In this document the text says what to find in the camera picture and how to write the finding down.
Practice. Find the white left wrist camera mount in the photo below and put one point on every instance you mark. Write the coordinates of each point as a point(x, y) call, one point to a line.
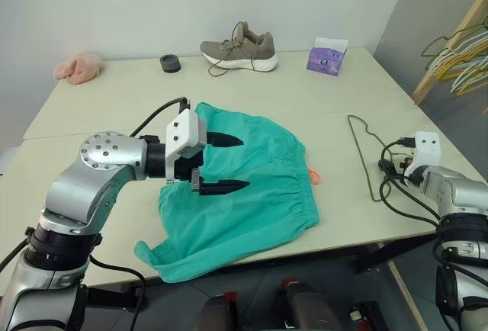
point(185, 125)

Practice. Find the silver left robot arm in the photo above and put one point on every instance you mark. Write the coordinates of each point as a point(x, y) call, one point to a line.
point(95, 178)

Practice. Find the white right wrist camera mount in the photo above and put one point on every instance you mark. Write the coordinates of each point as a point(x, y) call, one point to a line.
point(429, 148)

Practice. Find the dark rounded shape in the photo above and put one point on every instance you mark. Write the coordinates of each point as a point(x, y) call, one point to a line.
point(215, 315)
point(309, 304)

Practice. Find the black round puck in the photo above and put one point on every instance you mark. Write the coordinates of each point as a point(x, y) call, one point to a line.
point(170, 63)

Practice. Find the black table frame bracket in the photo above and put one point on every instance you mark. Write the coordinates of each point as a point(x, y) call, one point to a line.
point(392, 252)

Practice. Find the taupe sneaker with white sole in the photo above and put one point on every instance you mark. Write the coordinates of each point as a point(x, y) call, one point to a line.
point(244, 50)

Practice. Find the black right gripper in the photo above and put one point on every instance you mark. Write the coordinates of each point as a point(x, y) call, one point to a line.
point(403, 165)

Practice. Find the purple tissue pack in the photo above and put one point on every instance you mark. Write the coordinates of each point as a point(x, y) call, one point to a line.
point(326, 58)

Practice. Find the pink fluffy cloth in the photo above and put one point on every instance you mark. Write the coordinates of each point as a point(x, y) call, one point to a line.
point(78, 67)

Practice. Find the wooden table leg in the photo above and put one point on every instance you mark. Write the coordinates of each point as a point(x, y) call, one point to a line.
point(406, 300)

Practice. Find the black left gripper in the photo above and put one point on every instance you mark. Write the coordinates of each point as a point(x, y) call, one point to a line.
point(188, 167)

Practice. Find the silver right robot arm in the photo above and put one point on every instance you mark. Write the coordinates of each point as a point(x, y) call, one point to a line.
point(457, 193)

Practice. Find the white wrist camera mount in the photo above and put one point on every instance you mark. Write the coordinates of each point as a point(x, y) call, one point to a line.
point(429, 148)
point(185, 125)

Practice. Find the wooden hanger rack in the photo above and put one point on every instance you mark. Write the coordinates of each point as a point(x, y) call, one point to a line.
point(431, 79)

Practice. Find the green shorts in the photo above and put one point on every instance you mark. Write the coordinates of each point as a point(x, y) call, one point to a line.
point(244, 201)

